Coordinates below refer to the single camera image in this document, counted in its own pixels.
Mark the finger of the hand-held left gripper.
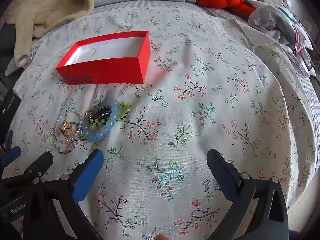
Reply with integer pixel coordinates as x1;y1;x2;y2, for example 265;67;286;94
0;145;22;173
0;151;54;188

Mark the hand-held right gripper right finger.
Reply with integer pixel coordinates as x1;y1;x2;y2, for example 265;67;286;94
207;149;289;240

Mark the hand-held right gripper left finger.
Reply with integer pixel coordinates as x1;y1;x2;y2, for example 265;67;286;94
22;149;104;240

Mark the gold ring ornament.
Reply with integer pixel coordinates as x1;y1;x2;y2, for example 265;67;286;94
56;121;74;137

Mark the clear bead bracelet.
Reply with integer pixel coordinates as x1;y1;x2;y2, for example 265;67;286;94
54;111;83;144

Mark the blue bead bracelet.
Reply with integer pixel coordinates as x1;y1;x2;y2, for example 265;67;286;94
82;99;120;142

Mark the green bead bracelet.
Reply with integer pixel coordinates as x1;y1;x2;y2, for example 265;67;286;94
117;102;132;122

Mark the red cardboard box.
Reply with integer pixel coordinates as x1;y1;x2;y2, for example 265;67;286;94
55;30;151;86

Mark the black carton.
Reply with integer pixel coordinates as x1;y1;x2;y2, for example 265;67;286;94
0;87;20;120

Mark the floral bed sheet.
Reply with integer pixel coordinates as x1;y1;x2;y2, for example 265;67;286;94
12;1;320;240

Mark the beige knit sweater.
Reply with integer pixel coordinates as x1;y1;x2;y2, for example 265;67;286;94
0;0;94;67

